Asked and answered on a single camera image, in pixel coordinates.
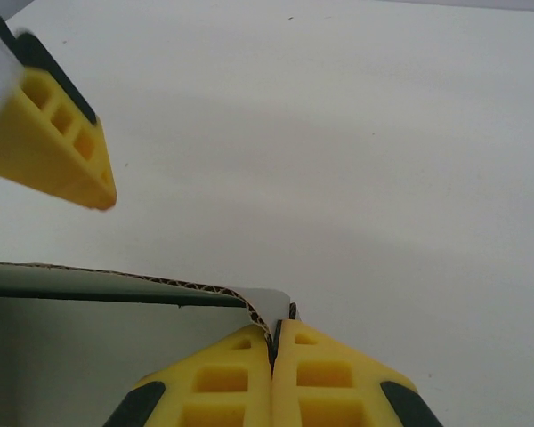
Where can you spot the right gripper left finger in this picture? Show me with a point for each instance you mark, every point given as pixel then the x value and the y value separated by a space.
pixel 231 391

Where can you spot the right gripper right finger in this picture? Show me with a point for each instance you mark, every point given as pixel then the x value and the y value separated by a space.
pixel 329 391

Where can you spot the grey cardboard box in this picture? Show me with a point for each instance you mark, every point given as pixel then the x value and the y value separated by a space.
pixel 93 347

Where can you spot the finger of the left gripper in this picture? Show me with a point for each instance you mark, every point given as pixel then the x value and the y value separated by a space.
pixel 35 151

